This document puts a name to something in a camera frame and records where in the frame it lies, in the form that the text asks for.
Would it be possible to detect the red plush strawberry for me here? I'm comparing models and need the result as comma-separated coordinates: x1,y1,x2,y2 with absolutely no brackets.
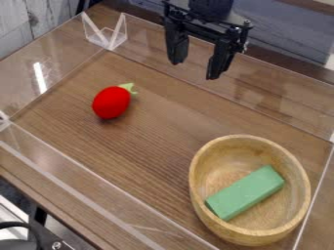
90,83,137,119

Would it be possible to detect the clear acrylic enclosure wall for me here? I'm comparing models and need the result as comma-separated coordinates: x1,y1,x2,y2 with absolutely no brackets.
0,111,217,250

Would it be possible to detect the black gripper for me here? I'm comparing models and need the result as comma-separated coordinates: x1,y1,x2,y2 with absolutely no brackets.
161,0,252,80

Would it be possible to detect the black table leg bracket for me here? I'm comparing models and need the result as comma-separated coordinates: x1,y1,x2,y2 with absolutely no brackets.
28,206,76,250

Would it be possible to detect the green rectangular block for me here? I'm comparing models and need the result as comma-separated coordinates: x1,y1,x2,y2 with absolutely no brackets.
204,165,286,222

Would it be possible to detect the black cable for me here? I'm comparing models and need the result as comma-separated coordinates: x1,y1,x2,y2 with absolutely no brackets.
0,221,33,243

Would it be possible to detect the clear acrylic corner bracket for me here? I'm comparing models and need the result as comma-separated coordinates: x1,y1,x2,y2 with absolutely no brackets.
81,13,128,51

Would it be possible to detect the wooden bowl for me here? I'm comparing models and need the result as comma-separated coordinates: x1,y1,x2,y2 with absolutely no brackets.
188,135,311,247

